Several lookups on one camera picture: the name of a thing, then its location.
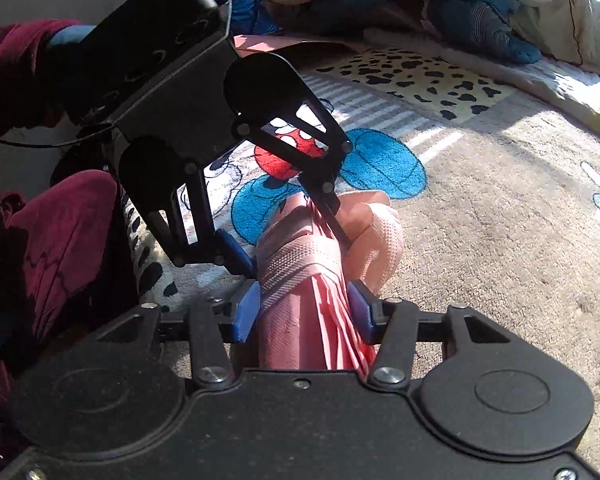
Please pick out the Mickey Mouse blanket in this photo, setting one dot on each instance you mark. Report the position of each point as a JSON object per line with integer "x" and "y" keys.
{"x": 498, "y": 194}

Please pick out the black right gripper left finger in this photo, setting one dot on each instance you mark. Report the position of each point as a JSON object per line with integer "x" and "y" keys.
{"x": 216, "y": 323}

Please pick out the white quilted bed sheet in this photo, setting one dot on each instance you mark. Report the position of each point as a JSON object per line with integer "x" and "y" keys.
{"x": 564, "y": 86}

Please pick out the pink cardboard box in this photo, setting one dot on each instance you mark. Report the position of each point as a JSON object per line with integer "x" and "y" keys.
{"x": 296, "y": 46}

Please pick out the dark blue blanket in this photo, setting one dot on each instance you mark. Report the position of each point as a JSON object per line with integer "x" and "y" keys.
{"x": 479, "y": 26}

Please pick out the blue shopping bag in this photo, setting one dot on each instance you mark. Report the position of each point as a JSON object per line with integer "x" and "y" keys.
{"x": 249, "y": 17}

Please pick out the dark red sleeve forearm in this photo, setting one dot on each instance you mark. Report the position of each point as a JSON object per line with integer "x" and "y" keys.
{"x": 51, "y": 247}

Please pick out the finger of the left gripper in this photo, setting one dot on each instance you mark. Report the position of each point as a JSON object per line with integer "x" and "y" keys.
{"x": 265, "y": 86}
{"x": 151, "y": 175}

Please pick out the pink woven shopping bag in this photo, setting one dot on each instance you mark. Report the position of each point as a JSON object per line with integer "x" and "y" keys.
{"x": 305, "y": 320}

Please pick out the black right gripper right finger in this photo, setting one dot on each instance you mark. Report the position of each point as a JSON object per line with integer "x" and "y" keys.
{"x": 390, "y": 324}

